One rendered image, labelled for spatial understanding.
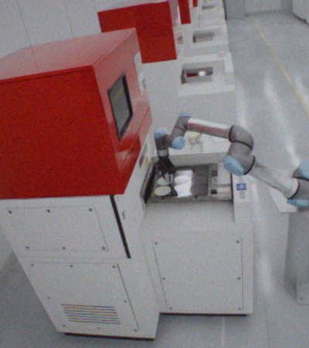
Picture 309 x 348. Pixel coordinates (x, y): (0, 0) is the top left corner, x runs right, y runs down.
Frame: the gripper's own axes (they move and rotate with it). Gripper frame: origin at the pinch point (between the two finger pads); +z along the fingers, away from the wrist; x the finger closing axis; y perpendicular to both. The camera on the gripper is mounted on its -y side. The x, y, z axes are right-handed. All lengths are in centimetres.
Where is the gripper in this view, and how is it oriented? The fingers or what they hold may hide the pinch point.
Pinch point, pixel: (169, 182)
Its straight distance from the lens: 216.7
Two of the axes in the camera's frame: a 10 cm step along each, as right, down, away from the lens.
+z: 1.6, 8.4, 5.1
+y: -5.2, -3.7, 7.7
